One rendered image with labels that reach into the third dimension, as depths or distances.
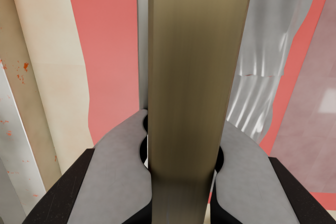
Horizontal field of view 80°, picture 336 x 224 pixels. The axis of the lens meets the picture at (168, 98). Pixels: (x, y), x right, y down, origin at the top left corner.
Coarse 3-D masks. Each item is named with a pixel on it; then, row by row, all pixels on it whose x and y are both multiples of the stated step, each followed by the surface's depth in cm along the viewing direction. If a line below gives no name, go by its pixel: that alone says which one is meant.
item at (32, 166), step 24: (0, 0) 16; (0, 24) 17; (0, 48) 17; (24, 48) 19; (0, 72) 17; (24, 72) 20; (0, 96) 18; (24, 96) 20; (0, 120) 20; (24, 120) 20; (0, 144) 21; (24, 144) 21; (48, 144) 24; (24, 168) 22; (48, 168) 24; (24, 192) 24
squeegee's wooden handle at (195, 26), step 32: (160, 0) 6; (192, 0) 5; (224, 0) 5; (160, 32) 6; (192, 32) 6; (224, 32) 6; (160, 64) 6; (192, 64) 6; (224, 64) 6; (160, 96) 7; (192, 96) 7; (224, 96) 7; (160, 128) 7; (192, 128) 7; (160, 160) 8; (192, 160) 8; (160, 192) 9; (192, 192) 9
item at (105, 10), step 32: (96, 0) 18; (128, 0) 18; (320, 0) 17; (96, 32) 19; (128, 32) 19; (320, 32) 19; (96, 64) 20; (128, 64) 20; (288, 64) 20; (320, 64) 20
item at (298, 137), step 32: (96, 96) 22; (128, 96) 22; (288, 96) 22; (320, 96) 22; (96, 128) 24; (288, 128) 24; (320, 128) 23; (288, 160) 26; (320, 160) 26; (320, 192) 28
